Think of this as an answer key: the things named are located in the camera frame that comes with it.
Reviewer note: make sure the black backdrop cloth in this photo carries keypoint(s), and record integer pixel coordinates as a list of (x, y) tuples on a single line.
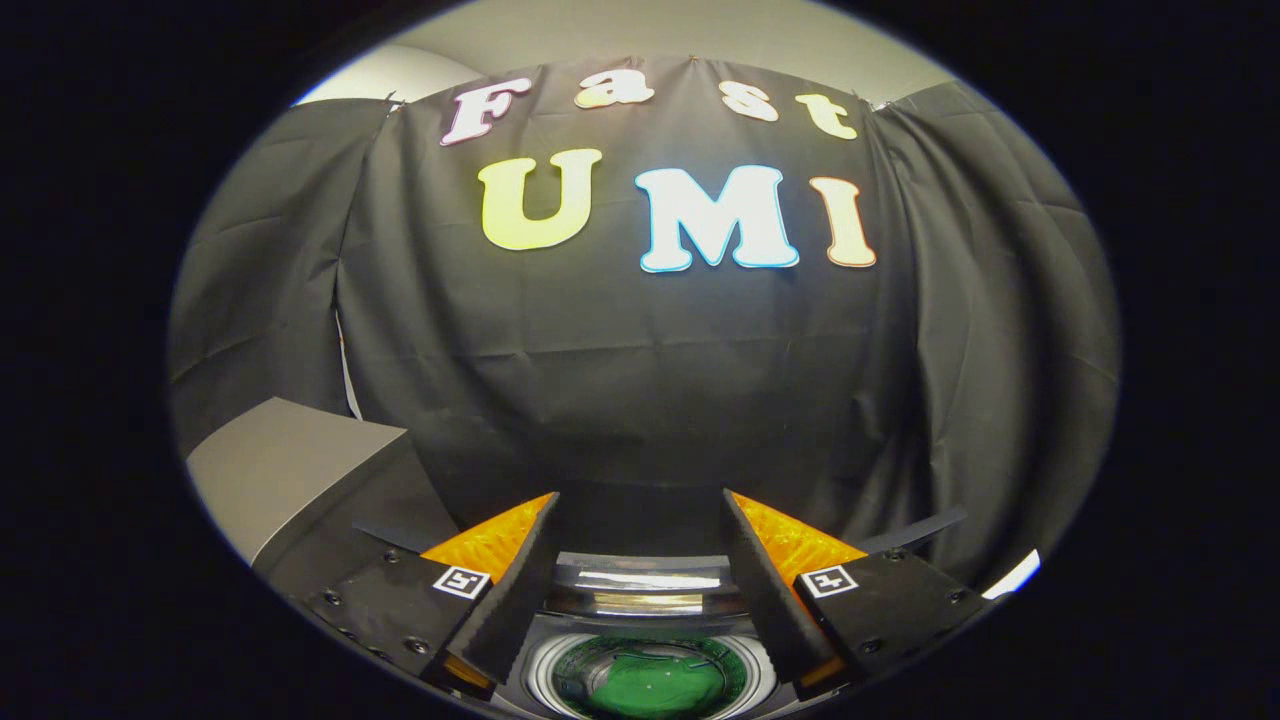
[(640, 380)]

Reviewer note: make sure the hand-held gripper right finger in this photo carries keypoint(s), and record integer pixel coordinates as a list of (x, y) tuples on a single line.
[(770, 590)]

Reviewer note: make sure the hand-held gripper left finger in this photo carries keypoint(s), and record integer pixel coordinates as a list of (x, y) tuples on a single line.
[(510, 590)]

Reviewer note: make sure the grey cabinet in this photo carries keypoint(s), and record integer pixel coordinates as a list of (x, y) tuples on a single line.
[(290, 470)]

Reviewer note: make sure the green polo shirt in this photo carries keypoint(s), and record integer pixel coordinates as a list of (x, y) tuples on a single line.
[(650, 685)]

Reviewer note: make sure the dark grey washing machine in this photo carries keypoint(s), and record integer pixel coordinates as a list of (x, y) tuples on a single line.
[(537, 672)]

